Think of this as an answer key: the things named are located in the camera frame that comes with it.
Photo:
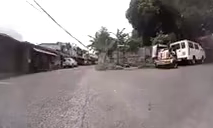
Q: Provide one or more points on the palm-like trees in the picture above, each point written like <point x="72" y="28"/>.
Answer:
<point x="109" y="43"/>

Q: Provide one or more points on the row of low dark buildings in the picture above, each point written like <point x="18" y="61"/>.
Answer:
<point x="20" y="55"/>

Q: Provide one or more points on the stone wall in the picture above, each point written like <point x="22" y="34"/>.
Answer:
<point x="135" y="56"/>

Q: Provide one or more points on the large dark tree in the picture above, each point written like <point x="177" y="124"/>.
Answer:
<point x="174" y="18"/>

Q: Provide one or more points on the grey asphalt road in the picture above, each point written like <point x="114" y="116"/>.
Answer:
<point x="120" y="96"/>

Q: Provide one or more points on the white car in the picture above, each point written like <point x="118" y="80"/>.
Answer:
<point x="69" y="62"/>

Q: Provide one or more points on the white van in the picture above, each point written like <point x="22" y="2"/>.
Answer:
<point x="189" y="51"/>

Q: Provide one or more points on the small white and yellow vehicle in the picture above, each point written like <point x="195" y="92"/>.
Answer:
<point x="164" y="56"/>

